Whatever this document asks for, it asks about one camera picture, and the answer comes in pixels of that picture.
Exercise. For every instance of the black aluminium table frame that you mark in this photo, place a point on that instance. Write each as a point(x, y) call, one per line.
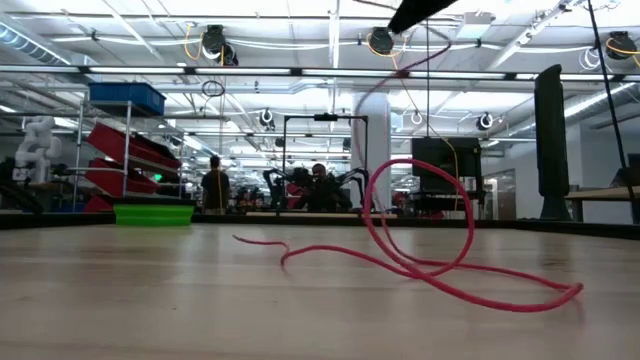
point(50, 220)

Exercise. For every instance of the black background robot arm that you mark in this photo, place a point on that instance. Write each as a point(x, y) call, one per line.
point(357, 175)
point(272, 175)

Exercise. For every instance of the blue plastic storage bin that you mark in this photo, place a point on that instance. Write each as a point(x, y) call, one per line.
point(125, 95)

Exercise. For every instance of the silver ceiling duct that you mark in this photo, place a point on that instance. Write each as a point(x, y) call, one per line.
point(25, 42)

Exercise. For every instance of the green square plastic bin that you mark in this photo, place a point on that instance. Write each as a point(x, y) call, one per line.
point(150, 215)

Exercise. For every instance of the black monitor cabinet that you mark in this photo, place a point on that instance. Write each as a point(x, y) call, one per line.
point(435, 150)

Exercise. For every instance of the white square pillar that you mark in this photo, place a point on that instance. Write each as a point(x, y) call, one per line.
point(380, 130)

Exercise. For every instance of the black gantry stand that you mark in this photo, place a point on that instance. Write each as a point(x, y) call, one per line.
point(325, 117)

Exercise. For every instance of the long ceiling light strip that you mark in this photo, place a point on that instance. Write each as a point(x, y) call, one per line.
point(240, 71)

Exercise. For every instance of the red plastic storage bin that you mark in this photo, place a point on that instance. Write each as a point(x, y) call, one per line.
point(97, 205)
point(115, 142)
point(110, 180)

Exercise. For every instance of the slanted black pole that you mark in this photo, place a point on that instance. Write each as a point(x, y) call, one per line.
point(612, 110)

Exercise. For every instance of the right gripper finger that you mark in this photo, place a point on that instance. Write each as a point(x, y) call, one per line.
point(417, 10)

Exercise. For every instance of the person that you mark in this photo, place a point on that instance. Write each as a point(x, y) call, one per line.
point(322, 192)
point(216, 190)

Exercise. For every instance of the white ceiling box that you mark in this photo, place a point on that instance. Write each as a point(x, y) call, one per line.
point(475, 27)

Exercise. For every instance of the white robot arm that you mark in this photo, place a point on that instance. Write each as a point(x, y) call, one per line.
point(37, 145)

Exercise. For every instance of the wooden table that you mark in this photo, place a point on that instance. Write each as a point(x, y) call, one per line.
point(600, 192)

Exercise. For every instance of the tall black panel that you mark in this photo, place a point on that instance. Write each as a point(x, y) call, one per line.
point(550, 140)

